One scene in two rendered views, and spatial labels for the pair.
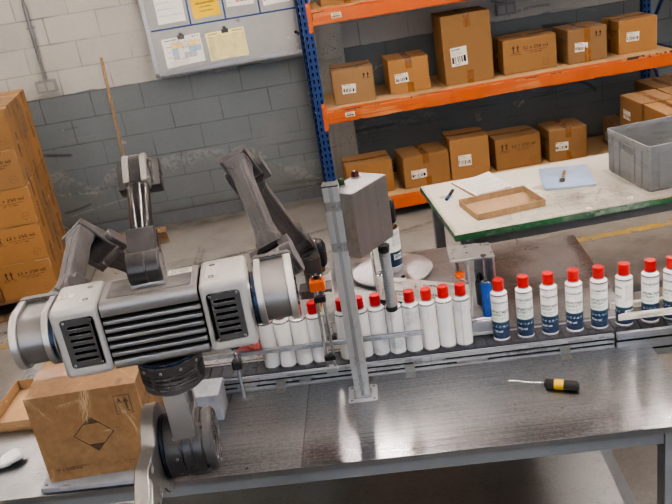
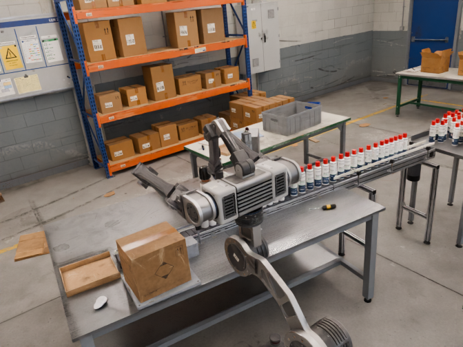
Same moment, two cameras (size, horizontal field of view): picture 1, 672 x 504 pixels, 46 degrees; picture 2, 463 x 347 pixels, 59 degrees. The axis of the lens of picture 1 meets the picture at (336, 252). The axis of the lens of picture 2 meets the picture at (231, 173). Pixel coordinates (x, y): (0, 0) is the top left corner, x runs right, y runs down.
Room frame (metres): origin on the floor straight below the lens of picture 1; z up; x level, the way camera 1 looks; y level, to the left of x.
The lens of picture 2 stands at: (0.13, 1.30, 2.26)
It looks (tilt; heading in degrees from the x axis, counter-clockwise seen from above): 24 degrees down; 328
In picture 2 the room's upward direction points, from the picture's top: 6 degrees counter-clockwise
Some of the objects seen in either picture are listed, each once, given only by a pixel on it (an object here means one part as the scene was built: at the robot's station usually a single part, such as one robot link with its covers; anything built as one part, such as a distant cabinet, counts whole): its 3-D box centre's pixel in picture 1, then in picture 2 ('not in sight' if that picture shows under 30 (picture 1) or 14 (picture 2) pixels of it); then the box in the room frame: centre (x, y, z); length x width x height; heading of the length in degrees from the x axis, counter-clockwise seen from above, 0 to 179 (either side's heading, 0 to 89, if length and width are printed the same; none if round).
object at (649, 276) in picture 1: (650, 290); (340, 166); (2.12, -0.92, 0.98); 0.05 x 0.05 x 0.20
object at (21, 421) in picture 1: (46, 401); (89, 272); (2.28, 1.01, 0.85); 0.30 x 0.26 x 0.04; 85
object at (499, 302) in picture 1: (499, 309); (293, 182); (2.16, -0.47, 0.98); 0.05 x 0.05 x 0.20
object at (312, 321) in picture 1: (316, 331); not in sight; (2.21, 0.10, 0.98); 0.05 x 0.05 x 0.20
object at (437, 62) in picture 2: not in sight; (435, 60); (4.12, -5.40, 0.97); 0.47 x 0.41 x 0.37; 89
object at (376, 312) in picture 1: (378, 323); not in sight; (2.19, -0.09, 0.98); 0.05 x 0.05 x 0.20
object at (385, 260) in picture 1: (387, 278); not in sight; (2.09, -0.14, 1.18); 0.04 x 0.04 x 0.21
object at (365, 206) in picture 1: (359, 214); (251, 146); (2.11, -0.08, 1.38); 0.17 x 0.10 x 0.19; 140
